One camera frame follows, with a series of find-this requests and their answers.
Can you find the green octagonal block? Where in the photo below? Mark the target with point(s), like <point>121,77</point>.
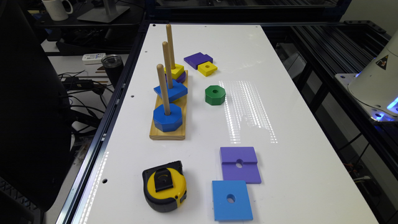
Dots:
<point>215,95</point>

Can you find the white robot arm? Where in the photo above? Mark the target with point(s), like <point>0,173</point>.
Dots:
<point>375,87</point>

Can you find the blue square block on peg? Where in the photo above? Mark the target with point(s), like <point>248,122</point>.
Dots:
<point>179,90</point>

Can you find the blue octagonal block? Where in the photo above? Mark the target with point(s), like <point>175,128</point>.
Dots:
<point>167,123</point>

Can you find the purple round block on peg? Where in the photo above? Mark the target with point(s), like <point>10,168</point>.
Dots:
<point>181,78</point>

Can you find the small yellow square block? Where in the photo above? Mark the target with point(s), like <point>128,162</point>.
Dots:
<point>207,68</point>

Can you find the yellow block on peg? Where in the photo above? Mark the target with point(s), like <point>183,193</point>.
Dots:
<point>177,71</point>

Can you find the dark purple stepped block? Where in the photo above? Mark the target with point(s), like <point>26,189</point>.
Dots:
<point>197,59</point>

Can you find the large purple square block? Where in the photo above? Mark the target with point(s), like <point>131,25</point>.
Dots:
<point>240,163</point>

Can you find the large blue square block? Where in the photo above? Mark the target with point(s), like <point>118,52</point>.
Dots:
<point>231,200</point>

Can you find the middle wooden peg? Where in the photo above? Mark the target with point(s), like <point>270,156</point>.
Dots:
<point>165,47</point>

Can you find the wooden peg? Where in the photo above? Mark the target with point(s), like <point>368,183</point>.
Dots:
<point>163,88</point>
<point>171,45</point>
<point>165,47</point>

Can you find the wooden peg base board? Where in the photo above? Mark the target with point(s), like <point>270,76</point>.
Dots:
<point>179,134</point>

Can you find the front wooden peg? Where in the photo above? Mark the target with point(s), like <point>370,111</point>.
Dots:
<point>163,88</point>

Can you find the yellow black tape measure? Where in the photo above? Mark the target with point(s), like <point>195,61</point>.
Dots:
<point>165,186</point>

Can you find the rear wooden peg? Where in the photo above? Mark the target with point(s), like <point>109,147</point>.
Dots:
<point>171,45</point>

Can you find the dark tumbler cup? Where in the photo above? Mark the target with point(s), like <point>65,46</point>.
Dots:
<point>113,65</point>

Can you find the white remote control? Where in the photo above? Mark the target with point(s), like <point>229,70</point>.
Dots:
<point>90,59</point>

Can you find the monitor stand base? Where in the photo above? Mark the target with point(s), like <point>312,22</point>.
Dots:
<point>105,15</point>

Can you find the black office chair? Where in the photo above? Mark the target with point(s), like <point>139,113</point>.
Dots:
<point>35,116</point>

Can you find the white mug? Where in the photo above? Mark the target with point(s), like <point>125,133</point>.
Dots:
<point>56,9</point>

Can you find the black power adapter with cables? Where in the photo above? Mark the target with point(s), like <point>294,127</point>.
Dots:
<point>71,82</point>

